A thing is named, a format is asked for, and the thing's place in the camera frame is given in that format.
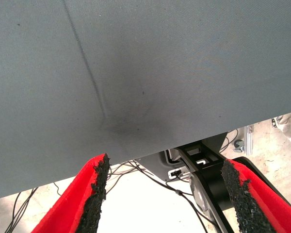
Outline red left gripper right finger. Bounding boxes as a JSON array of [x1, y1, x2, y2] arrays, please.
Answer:
[[220, 159, 291, 233]]

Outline aluminium profile leg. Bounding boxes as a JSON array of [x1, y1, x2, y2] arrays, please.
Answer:
[[243, 125, 255, 156]]

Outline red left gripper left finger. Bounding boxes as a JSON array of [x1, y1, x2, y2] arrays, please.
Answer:
[[31, 153, 112, 233]]

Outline thin black floor cable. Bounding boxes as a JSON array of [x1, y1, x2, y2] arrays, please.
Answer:
[[106, 160, 209, 233], [219, 128, 240, 154], [4, 186, 39, 233]]

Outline small grey caster wheel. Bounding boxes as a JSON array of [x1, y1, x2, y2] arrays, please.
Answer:
[[233, 140, 245, 153]]

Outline dark grey table cloth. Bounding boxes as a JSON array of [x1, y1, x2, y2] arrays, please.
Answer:
[[0, 0, 291, 201]]

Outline grey plastic box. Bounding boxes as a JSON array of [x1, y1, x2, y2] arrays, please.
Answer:
[[135, 149, 191, 182]]

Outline round grey wheel disc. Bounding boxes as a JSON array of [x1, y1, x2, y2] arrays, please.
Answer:
[[189, 173, 213, 216]]

